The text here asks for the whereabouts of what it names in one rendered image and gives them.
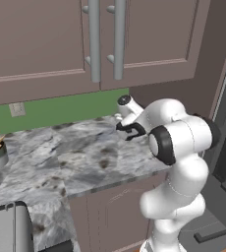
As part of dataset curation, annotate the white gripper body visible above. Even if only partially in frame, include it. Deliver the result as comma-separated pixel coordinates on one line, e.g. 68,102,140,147
115,121,147,142

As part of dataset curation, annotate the brown tall cabinet panel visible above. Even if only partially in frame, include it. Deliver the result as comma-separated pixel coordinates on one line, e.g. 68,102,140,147
129,0,226,121

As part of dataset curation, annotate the brown base cupboard door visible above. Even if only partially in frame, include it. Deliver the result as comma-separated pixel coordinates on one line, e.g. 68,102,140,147
85,171,169,252

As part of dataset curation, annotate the silver black appliance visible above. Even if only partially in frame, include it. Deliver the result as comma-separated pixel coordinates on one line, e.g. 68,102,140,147
0,200,36,252

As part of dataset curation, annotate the grey bar cupboard handle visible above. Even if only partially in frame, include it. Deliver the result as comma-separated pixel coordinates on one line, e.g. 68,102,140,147
82,0,102,84
105,0,128,82

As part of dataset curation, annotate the brown wall cupboard door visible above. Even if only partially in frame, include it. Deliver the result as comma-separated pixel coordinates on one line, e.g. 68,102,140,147
0,0,101,108
99,0,213,92

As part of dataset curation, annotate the beige wall socket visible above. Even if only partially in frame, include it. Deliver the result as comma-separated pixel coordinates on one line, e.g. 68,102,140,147
8,101,28,118

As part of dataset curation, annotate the black fridge handle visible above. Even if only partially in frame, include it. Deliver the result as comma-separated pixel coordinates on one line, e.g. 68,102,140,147
193,228,226,244

